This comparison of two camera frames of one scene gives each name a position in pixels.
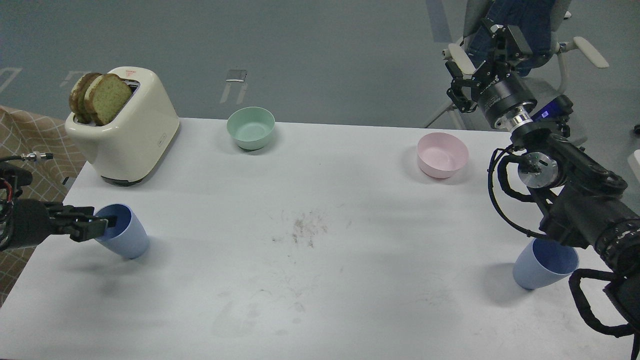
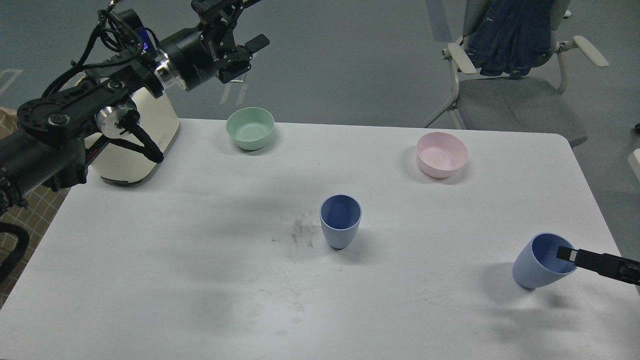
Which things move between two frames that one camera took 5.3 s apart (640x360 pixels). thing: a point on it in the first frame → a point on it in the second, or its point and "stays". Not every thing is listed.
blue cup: (129, 239) → (340, 215)
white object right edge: (634, 161) stays
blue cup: (543, 261) stays
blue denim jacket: (532, 19) stays
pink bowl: (441, 155) stays
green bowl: (250, 127) stays
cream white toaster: (125, 150) stays
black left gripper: (29, 223) → (193, 56)
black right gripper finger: (508, 46) → (605, 264)
